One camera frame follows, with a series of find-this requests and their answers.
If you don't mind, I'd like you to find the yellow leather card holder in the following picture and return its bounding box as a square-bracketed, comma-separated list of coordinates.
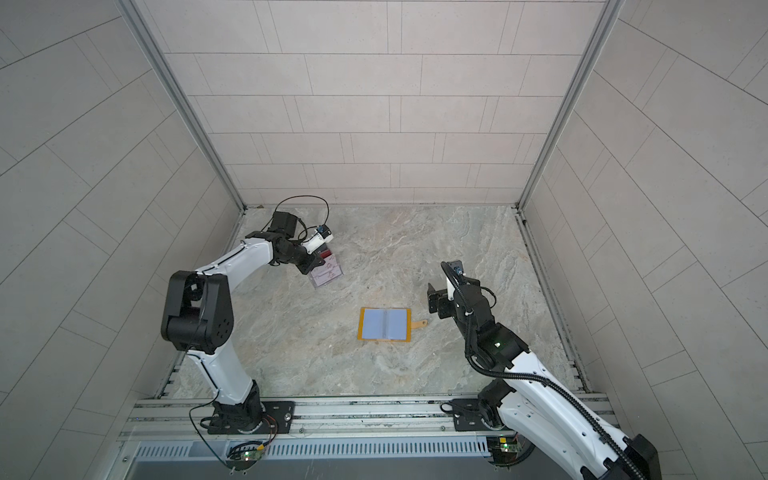
[357, 307, 428, 342]

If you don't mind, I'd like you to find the white pink VIP card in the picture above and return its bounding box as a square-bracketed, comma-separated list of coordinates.
[309, 263, 343, 288]

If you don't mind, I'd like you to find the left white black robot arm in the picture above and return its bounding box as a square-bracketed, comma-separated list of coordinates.
[160, 211, 332, 434]

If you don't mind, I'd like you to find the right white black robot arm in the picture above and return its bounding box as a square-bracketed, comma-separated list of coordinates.
[427, 272, 662, 479]

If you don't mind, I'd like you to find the clear acrylic card box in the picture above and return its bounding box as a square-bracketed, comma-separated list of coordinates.
[309, 249, 343, 288]

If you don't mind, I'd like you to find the white vent grille strip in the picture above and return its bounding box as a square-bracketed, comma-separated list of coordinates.
[134, 435, 491, 461]

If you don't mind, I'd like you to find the right green circuit board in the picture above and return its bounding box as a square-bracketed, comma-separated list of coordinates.
[486, 437, 520, 467]

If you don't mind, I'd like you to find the green circuit board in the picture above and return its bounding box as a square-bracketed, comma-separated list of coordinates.
[227, 441, 267, 471]
[486, 437, 520, 467]

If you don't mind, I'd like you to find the left green circuit board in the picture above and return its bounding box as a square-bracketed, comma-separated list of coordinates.
[227, 441, 267, 471]

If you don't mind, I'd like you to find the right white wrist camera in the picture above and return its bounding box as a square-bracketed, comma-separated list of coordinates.
[440, 260, 466, 303]

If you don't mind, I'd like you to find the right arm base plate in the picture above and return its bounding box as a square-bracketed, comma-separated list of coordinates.
[440, 397, 535, 434]

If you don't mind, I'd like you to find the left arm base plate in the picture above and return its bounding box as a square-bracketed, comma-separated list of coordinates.
[199, 401, 296, 435]

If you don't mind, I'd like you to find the black corrugated cable conduit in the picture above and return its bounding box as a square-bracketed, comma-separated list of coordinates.
[440, 261, 646, 480]

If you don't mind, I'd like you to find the aluminium mounting rail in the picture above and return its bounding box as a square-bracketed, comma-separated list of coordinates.
[118, 395, 513, 441]

